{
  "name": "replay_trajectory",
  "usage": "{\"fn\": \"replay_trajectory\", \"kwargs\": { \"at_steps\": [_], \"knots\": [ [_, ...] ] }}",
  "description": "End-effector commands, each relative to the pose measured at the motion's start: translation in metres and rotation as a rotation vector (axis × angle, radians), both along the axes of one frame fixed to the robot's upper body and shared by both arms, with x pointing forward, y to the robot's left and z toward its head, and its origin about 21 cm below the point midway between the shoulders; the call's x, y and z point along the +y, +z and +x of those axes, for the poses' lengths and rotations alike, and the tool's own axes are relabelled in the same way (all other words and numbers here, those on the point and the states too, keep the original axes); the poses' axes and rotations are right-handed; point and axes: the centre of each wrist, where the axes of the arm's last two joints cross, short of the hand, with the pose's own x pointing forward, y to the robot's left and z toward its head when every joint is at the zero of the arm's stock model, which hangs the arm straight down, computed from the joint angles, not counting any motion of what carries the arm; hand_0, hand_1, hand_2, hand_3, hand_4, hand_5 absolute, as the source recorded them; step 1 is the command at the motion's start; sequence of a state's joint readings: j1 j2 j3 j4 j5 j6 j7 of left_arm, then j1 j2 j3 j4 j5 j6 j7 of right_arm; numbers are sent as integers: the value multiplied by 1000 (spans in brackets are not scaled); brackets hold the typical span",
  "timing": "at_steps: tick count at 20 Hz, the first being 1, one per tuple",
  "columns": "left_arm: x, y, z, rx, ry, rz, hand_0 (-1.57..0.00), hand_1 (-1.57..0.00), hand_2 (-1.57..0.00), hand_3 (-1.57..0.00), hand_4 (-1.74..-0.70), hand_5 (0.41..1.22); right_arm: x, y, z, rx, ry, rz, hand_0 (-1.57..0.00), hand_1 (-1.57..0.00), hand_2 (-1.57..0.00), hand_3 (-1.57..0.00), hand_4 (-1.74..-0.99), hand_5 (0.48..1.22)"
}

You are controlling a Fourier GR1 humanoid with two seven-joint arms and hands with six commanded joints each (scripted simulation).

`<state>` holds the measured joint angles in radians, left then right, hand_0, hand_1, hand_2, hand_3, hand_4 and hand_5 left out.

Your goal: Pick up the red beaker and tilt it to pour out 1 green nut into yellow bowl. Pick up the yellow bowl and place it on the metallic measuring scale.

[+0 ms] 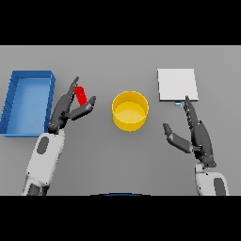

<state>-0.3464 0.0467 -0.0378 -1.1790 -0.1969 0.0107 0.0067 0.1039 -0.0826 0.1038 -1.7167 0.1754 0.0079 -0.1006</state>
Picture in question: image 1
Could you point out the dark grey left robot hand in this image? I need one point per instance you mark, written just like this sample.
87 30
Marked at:
63 109

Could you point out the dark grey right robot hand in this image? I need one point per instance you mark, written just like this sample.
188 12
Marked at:
200 138

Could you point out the red beaker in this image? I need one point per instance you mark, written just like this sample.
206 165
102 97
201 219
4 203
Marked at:
81 96

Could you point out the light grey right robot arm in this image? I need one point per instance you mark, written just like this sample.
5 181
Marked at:
210 182

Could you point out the pale square measuring scale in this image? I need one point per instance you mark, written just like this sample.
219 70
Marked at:
177 84

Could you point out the yellow bowl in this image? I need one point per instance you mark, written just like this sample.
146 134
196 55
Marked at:
130 110

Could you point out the blue tray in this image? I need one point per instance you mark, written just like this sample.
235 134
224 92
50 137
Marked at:
27 103

